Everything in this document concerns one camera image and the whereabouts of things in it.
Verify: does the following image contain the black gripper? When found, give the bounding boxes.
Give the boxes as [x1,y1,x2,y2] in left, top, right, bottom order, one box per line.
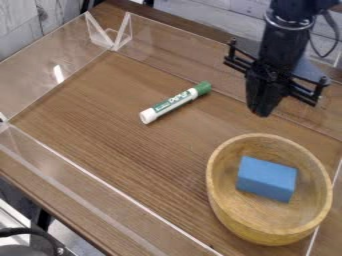
[223,39,330,117]

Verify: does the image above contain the green Expo marker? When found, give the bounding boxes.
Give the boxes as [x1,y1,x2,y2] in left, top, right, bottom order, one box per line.
[139,81,212,124]

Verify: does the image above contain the brown wooden bowl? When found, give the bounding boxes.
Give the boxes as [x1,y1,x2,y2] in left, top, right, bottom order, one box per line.
[205,133,332,246]

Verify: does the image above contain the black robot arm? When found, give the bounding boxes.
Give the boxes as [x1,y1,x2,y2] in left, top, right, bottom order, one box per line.
[224,0,342,117]

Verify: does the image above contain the blue rectangular block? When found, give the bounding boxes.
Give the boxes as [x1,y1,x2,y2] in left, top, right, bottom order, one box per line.
[236,156,298,203]

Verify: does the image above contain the clear acrylic table enclosure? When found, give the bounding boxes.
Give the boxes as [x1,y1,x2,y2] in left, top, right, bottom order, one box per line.
[0,8,342,256]

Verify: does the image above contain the black metal bracket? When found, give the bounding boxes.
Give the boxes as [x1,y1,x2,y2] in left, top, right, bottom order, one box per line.
[30,233,79,256]

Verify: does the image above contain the black cable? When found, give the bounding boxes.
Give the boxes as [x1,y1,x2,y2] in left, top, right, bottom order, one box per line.
[0,228,50,256]

